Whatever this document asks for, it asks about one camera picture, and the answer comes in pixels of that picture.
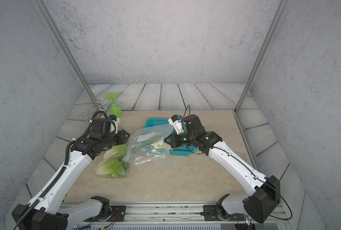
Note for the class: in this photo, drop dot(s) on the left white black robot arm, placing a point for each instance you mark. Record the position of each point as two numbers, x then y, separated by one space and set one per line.
43 211

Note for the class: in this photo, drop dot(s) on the left metal frame post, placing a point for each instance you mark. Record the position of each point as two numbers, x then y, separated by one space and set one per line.
53 28

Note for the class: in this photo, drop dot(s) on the metal frame post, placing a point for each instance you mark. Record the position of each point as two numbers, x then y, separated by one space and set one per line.
263 51
53 28

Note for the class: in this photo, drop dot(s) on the green plastic goblet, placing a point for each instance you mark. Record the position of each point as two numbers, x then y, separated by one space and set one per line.
115 107

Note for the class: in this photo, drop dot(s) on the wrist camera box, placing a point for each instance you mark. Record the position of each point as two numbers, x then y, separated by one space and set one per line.
114 120
177 123

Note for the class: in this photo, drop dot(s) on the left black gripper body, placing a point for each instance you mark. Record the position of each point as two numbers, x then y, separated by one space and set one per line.
114 139

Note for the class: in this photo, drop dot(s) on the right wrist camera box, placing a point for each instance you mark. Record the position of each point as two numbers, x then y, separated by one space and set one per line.
177 123

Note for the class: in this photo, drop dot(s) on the clear zipper bag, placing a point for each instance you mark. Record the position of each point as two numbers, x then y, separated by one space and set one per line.
134 153
113 165

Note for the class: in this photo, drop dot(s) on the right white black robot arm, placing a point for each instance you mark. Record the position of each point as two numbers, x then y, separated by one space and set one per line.
263 193

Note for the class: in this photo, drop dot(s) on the right metal frame post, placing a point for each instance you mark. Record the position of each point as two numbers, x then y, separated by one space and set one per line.
263 51

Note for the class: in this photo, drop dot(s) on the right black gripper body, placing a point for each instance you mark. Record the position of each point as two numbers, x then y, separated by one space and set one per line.
184 139

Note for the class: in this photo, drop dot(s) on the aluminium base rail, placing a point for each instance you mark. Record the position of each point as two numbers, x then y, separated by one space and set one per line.
178 216

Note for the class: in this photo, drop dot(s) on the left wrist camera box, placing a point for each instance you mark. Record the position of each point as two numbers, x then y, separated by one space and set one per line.
114 120

